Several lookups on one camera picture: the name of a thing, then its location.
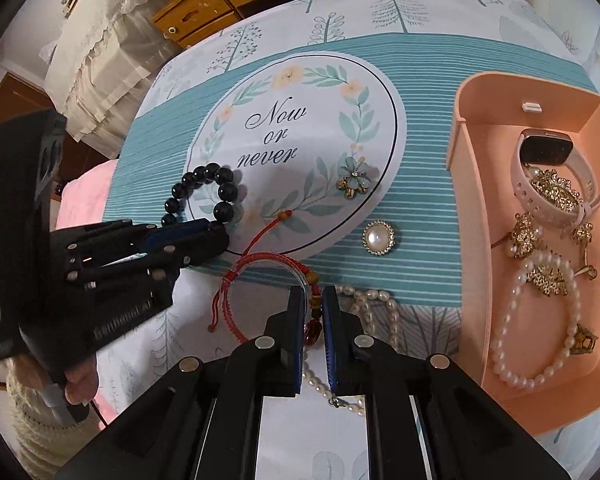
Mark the person's left hand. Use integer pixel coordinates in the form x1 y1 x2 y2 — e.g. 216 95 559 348
62 355 101 406

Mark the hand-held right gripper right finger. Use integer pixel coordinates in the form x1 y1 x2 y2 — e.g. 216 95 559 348
324 285 566 480

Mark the red woven bracelet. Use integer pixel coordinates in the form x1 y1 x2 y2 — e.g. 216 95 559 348
207 210 331 348

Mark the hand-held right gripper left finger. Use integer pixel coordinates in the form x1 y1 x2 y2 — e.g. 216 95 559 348
55 285 306 480

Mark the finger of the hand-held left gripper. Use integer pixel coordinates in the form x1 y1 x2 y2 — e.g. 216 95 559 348
65 225 230 291
52 219 212 251

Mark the long pearl necklace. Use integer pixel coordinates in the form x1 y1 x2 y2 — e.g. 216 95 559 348
300 285 403 416

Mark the wooden desk with drawers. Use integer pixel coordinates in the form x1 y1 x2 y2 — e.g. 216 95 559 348
152 0 491 51

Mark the pink plastic storage box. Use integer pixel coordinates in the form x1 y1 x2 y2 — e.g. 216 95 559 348
446 72 600 436

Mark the oval pearl brooch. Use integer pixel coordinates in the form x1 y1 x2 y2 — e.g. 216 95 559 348
362 220 397 257

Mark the black bead bracelet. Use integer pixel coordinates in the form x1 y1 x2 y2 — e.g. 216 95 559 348
161 161 243 226

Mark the short pearl bracelet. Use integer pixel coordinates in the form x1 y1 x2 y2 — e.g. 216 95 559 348
490 252 599 391

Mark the gold floral necklace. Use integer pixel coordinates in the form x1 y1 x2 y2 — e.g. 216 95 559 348
490 167 600 298

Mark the pink smartwatch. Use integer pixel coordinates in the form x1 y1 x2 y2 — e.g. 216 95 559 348
510 128 600 228

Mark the brown wooden door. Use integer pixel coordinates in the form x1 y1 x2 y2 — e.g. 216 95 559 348
0 72 106 186

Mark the tree print tablecloth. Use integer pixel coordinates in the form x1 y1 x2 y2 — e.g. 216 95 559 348
92 0 600 480

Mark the person's left forearm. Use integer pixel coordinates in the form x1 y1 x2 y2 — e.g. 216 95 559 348
5 355 103 480

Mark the blue flower brooch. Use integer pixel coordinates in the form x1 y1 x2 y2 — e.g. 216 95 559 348
336 156 372 200

